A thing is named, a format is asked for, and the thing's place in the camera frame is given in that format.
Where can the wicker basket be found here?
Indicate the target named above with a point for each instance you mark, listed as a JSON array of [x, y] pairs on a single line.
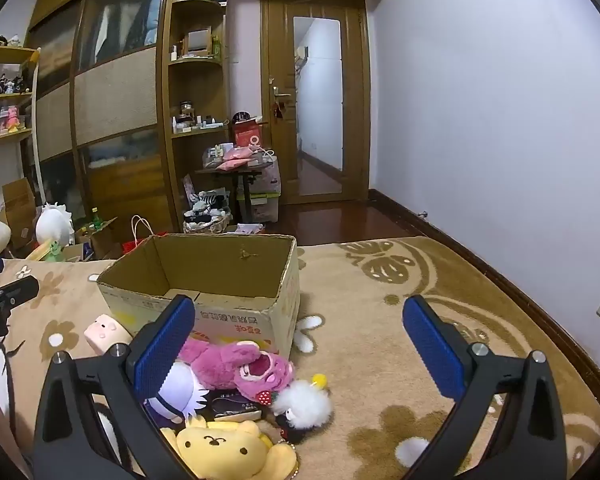
[[207, 225]]

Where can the yellow bear plush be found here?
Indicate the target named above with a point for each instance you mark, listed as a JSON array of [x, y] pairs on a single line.
[[220, 450]]

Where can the striped zebra plush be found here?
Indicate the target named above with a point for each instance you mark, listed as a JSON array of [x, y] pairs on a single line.
[[207, 205]]

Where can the wooden wardrobe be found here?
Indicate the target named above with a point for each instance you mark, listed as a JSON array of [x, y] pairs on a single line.
[[115, 100]]

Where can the wooden display shelf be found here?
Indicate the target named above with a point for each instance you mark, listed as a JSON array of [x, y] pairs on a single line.
[[7, 52]]

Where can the pink bear plush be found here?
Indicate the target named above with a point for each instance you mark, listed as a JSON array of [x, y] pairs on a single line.
[[230, 362]]

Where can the red hanging charm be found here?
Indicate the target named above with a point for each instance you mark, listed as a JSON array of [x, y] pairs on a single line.
[[278, 111]]

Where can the pile of papers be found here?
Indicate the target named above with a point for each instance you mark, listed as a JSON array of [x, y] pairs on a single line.
[[250, 229]]

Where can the brown flower printed blanket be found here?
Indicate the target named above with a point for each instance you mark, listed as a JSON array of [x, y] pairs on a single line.
[[380, 360]]

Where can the cardboard box with bottles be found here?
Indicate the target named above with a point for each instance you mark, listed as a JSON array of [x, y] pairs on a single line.
[[102, 242]]

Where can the wooden door with glass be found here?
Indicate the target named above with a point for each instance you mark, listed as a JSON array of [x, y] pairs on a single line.
[[280, 160]]

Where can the green frog toy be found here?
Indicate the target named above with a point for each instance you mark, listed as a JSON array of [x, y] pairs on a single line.
[[55, 251]]

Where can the white-haired purple doll plush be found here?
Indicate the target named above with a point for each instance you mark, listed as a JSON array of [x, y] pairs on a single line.
[[180, 390]]

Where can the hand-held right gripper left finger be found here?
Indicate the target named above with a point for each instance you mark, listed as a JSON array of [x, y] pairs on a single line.
[[165, 345]]

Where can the row of dark figurines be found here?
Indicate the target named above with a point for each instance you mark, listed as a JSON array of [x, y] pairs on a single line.
[[2, 82]]

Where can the small black packet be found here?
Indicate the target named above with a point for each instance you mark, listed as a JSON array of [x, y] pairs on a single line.
[[230, 405]]

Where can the wooden corner shelf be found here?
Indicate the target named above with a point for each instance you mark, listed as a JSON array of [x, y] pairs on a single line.
[[197, 70]]

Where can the flat brown cardboard box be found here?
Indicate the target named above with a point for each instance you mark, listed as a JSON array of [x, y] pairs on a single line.
[[20, 210]]

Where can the white spiky round plush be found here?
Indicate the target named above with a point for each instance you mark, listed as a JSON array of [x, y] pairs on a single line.
[[54, 225]]

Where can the white fluffy sheep plush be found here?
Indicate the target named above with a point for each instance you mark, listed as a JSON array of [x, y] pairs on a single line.
[[305, 405]]

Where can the wooden picture frame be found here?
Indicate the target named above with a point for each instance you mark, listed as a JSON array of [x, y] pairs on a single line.
[[197, 40]]

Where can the pink pig plush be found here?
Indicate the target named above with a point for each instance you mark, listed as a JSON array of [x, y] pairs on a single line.
[[102, 332]]

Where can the small dark side table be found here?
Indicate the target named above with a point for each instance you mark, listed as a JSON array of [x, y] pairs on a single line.
[[245, 185]]

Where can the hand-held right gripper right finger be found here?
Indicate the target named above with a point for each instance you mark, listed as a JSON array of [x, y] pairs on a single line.
[[432, 350]]

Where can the pink figurine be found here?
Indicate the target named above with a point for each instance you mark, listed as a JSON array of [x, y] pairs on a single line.
[[13, 119]]

